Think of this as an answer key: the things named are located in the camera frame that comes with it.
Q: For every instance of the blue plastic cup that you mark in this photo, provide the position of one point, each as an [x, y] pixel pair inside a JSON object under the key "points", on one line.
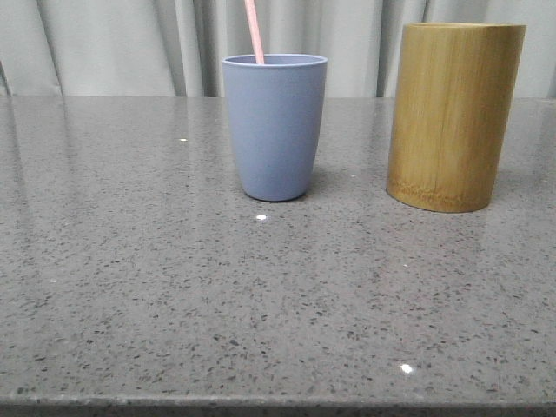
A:
{"points": [[274, 113]]}

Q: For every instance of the grey curtain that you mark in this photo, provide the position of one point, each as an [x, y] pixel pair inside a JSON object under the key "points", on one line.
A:
{"points": [[175, 48]]}

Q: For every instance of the bamboo wooden holder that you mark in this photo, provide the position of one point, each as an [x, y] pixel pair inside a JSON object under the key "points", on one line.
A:
{"points": [[454, 92]]}

